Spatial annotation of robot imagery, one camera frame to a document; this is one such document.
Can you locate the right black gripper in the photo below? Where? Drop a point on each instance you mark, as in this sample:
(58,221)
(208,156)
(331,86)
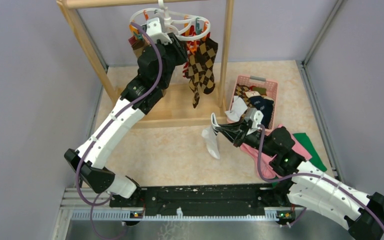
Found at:
(244,128)

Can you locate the brown argyle sock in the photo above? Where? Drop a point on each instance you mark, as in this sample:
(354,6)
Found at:
(191,71)
(206,56)

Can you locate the white sock black stripes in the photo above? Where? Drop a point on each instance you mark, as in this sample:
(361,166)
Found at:
(209,135)

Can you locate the tan hanging sock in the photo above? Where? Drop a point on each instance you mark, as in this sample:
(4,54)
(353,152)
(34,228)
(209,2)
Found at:
(137,45)

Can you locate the wooden drying rack frame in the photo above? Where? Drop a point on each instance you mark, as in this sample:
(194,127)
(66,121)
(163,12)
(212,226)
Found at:
(172,110)

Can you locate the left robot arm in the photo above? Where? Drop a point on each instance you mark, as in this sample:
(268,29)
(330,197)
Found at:
(155,69)

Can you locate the pink laundry basket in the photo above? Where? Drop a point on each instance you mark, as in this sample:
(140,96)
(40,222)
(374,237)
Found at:
(268,89)

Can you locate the white round clip hanger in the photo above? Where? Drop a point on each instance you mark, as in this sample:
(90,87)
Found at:
(187,27)

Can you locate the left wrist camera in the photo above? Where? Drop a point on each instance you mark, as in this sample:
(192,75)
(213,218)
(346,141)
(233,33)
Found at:
(155,30)

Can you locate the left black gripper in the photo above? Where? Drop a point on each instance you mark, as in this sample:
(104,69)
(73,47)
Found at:
(178,47)

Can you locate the navy sock in basket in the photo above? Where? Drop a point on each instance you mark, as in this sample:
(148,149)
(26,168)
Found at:
(266,106)

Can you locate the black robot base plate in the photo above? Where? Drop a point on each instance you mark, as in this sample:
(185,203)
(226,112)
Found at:
(223,200)

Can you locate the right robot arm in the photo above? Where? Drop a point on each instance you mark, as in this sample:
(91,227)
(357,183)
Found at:
(300,183)

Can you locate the white sock in basket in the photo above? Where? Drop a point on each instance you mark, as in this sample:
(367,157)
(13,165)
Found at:
(237,109)

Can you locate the brown argyle socks in basket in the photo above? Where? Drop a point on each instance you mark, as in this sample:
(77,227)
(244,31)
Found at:
(240,91)

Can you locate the green cloth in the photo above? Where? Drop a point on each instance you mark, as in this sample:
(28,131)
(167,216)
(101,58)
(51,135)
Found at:
(315,159)

